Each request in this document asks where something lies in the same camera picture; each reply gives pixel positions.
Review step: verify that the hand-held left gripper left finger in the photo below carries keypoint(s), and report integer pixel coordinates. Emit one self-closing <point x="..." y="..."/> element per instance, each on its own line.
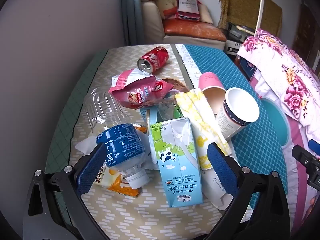
<point x="91" y="171"/>

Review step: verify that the pink paper cup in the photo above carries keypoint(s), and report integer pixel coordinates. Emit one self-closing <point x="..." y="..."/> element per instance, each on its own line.
<point x="210" y="80"/>

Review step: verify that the leopard print curtain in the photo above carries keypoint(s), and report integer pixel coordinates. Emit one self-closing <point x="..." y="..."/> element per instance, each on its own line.
<point x="240" y="2"/>

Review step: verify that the cream leather sofa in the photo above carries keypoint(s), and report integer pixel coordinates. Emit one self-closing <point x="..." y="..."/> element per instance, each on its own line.
<point x="150" y="20"/>

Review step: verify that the white paper cup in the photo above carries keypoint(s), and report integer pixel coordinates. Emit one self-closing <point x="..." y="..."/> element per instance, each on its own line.
<point x="230" y="122"/>

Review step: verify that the pink snack wrapper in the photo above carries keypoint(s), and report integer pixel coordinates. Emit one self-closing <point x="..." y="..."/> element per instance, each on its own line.
<point x="140" y="90"/>

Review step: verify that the stereo equipment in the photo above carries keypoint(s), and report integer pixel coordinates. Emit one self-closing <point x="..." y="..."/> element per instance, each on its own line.
<point x="235" y="33"/>

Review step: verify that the beige pillow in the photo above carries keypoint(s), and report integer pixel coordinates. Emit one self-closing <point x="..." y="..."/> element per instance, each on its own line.
<point x="206" y="13"/>

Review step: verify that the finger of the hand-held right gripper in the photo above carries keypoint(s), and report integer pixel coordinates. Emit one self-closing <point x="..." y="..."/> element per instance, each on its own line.
<point x="302" y="157"/>
<point x="314" y="144"/>

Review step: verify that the yellow plush pillow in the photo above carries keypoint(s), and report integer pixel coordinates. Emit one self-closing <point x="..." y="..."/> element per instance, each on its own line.
<point x="166" y="3"/>

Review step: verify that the pink floral blanket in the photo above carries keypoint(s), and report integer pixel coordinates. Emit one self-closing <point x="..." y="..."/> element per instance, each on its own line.
<point x="287" y="75"/>

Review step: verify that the orange snack wrapper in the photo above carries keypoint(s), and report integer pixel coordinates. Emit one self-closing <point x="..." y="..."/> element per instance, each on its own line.
<point x="112" y="180"/>

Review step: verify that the light blue milk carton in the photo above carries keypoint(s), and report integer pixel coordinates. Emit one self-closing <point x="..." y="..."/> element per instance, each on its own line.
<point x="175" y="160"/>

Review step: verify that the red Hennessy bag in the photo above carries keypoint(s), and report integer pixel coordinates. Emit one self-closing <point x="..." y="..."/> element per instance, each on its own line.
<point x="187" y="5"/>

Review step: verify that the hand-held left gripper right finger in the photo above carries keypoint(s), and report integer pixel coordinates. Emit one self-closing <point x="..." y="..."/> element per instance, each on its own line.
<point x="220" y="170"/>

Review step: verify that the grey curtain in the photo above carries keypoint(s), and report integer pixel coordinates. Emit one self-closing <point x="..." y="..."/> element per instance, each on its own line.
<point x="136" y="12"/>

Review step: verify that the clear wrapper with green print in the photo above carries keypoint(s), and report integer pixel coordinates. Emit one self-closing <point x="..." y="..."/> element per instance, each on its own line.
<point x="167" y="110"/>

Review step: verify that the orange seat cushion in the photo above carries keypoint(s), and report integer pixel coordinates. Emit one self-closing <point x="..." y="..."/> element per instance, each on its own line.
<point x="190" y="30"/>

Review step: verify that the white pole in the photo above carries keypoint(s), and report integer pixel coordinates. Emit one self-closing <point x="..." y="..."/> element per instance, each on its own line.
<point x="261" y="10"/>

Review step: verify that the clear bottle with blue label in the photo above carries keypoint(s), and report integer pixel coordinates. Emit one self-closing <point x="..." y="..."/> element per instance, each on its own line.
<point x="120" y="142"/>

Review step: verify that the white tissue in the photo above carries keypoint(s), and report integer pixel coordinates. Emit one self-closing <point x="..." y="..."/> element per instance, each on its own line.
<point x="85" y="145"/>

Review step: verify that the brown round bowl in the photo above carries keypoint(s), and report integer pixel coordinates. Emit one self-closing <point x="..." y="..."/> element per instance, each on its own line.
<point x="175" y="83"/>

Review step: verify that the green grid mat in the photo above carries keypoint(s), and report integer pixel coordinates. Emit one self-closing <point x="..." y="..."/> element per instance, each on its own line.
<point x="71" y="110"/>

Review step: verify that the red soda can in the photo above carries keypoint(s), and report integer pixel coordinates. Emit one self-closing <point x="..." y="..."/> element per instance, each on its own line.
<point x="156" y="56"/>

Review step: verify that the dark wooden wardrobe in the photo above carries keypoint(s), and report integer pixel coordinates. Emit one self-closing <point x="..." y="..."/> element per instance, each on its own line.
<point x="306" y="30"/>

